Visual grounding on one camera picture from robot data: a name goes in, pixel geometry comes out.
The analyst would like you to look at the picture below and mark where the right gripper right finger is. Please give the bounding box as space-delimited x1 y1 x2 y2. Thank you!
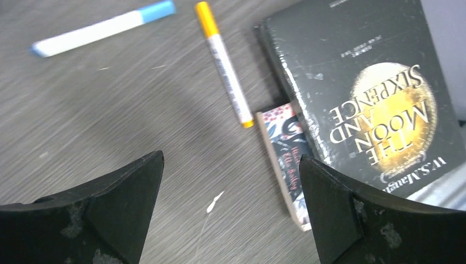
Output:
299 155 465 263

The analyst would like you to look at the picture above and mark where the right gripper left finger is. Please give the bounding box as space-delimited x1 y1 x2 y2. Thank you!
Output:
1 151 164 263

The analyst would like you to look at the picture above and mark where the floral cover small book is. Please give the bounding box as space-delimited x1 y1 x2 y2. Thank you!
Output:
256 103 312 232

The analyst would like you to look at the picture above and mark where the black moon sixpence book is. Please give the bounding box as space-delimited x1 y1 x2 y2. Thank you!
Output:
258 1 465 210

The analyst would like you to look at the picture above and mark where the blue capped white marker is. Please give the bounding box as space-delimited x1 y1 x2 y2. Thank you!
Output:
31 1 176 58

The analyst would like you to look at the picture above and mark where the yellow capped white marker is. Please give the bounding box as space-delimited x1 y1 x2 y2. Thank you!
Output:
195 1 254 128

